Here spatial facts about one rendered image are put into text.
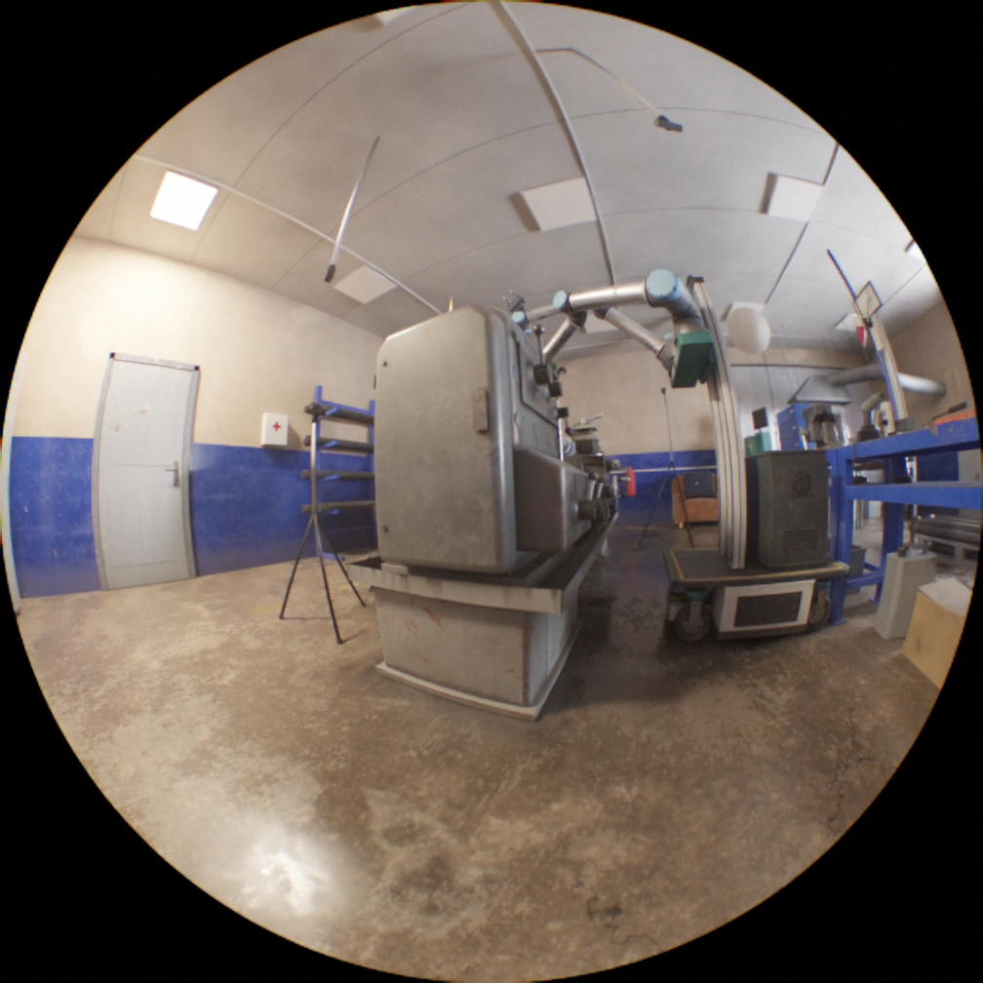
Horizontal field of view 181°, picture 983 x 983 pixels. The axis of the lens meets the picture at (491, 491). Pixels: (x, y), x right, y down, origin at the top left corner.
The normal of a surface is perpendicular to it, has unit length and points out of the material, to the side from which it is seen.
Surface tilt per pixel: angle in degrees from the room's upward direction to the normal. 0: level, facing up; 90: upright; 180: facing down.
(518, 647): 90
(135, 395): 90
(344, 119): 180
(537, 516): 90
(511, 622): 90
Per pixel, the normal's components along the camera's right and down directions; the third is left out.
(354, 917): -0.04, -1.00
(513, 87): 0.04, 1.00
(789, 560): -0.47, 0.02
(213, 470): 0.90, -0.04
